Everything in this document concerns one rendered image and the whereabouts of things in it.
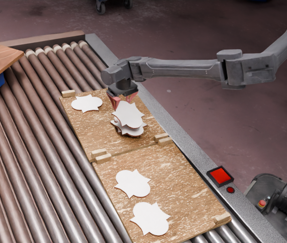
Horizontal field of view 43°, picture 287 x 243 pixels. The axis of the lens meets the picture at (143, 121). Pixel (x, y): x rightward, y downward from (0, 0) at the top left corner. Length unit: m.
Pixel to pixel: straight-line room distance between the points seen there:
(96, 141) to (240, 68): 0.66
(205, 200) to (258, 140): 1.87
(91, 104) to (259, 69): 0.81
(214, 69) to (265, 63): 0.14
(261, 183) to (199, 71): 1.46
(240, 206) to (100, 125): 0.64
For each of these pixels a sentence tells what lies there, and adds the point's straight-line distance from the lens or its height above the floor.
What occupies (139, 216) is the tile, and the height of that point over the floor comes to 0.94.
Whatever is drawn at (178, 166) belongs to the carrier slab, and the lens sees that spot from 1.40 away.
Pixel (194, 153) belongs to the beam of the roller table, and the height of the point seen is 0.91.
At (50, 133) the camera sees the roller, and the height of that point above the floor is 0.91.
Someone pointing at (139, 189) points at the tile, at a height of 0.94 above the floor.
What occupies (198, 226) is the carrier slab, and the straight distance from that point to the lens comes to 1.25.
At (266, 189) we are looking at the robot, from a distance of 2.44.
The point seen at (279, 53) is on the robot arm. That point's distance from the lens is 1.11.
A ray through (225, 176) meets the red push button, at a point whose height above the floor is 0.93.
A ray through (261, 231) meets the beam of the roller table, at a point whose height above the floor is 0.91.
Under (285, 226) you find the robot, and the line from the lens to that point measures 2.28.
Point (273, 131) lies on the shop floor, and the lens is 3.30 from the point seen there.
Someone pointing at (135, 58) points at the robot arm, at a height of 1.29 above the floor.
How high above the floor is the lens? 1.95
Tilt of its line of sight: 40 degrees down
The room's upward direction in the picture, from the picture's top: 9 degrees clockwise
